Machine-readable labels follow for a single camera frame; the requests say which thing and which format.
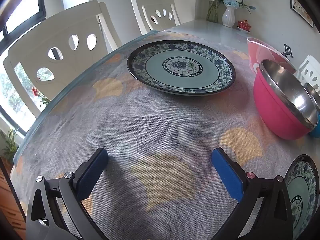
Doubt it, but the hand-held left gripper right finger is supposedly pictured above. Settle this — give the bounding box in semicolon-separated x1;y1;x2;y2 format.
211;147;293;240

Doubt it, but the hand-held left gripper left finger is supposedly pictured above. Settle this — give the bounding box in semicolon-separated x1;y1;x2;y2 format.
26;148;109;240

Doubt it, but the small floral ceramic plate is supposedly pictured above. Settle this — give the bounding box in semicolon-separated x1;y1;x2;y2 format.
284;154;317;240

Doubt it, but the pink steel-lined bowl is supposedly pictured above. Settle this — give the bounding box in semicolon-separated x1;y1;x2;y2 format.
253;59;319;140

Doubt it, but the blue steel-lined bowl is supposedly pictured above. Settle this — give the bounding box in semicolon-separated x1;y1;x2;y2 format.
304;82;320;138

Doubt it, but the large floral ceramic plate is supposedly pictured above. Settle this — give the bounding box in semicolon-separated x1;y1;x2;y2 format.
126;40;236;97

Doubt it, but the fan-pattern tablecloth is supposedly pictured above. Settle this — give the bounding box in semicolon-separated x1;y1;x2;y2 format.
10;29;320;240

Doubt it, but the green potted plant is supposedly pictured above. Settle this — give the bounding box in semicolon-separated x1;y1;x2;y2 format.
2;127;19;160

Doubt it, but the wooden cabinet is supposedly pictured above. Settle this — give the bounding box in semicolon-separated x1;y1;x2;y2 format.
0;155;27;240

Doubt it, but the white dining chair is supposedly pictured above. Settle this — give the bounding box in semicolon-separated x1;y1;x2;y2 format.
296;55;320;93
131;0;182;35
3;0;123;105

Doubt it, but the pink floral container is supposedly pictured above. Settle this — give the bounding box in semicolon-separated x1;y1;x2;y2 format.
247;37;297;74

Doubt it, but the small black stand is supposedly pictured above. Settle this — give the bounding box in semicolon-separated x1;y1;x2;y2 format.
282;44;293;60

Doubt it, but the white ribbed vase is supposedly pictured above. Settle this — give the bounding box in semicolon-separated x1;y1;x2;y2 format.
222;4;237;28

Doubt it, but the glass vase with green stems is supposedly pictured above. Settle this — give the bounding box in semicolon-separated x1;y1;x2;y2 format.
205;0;225;23

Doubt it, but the dark-framed window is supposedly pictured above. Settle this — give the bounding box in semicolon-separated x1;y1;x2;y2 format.
0;0;47;135

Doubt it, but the framed wall picture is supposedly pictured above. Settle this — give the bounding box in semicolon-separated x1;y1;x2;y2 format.
290;0;314;28

